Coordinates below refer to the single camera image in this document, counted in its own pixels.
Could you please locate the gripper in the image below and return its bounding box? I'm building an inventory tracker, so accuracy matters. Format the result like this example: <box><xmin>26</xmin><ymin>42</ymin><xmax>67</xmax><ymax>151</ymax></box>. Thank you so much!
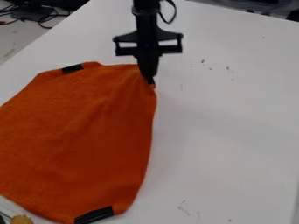
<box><xmin>112</xmin><ymin>12</ymin><xmax>185</xmax><ymax>63</ymax></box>

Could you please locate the orange cloth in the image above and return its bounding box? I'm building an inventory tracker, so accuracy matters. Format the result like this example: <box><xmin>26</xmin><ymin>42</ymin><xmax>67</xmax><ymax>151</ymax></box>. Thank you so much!
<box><xmin>0</xmin><ymin>61</ymin><xmax>159</xmax><ymax>224</ymax></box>

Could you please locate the yellow toy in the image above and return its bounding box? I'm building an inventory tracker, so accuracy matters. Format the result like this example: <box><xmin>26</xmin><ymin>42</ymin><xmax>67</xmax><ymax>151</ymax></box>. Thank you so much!
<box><xmin>9</xmin><ymin>214</ymin><xmax>36</xmax><ymax>224</ymax></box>

